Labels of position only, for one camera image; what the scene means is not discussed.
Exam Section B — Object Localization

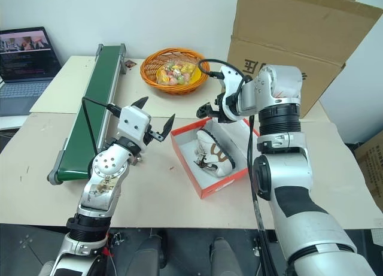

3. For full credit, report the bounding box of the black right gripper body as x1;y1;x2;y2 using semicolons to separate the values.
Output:
212;92;232;123

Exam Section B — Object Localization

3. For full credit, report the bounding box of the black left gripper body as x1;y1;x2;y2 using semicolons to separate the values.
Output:
141;125;156;147

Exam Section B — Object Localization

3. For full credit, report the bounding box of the red shoebox with white inside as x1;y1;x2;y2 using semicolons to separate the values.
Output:
169;117;261;200

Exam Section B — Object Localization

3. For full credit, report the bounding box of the orange woven basket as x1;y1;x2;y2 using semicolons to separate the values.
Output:
140;47;211;95

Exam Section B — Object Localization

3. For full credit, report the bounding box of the green conveyor belt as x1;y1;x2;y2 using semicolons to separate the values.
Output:
47;43;128;186

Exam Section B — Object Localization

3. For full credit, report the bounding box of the clear bag of colourful sweets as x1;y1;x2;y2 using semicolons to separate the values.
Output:
156;60;202;87

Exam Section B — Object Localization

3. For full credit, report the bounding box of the white shoe with brown logo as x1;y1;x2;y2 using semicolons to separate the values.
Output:
195;129;236;178

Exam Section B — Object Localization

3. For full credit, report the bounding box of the large open cardboard box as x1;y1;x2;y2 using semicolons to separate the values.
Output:
226;0;383;120

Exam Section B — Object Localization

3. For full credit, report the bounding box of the grey open laptop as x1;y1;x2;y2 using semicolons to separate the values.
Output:
0;26;63;118

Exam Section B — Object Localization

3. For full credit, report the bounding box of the small printed cardboard box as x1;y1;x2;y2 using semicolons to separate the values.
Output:
352;133;383;205

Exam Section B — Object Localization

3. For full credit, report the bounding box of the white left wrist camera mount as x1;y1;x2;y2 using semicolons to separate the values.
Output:
117;105;152;153

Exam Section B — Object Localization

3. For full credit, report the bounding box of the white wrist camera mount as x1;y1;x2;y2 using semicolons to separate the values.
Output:
117;105;152;153
219;65;250;123

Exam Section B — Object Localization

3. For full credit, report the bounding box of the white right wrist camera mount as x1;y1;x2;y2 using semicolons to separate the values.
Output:
219;65;250;123

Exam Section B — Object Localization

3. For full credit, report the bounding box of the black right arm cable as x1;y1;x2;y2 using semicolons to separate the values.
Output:
197;58;281;276

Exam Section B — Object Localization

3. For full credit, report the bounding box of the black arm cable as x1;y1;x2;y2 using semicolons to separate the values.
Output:
81;96;122;156
197;58;281;276

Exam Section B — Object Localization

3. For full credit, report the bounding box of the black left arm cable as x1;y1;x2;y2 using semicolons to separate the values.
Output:
81;96;122;156

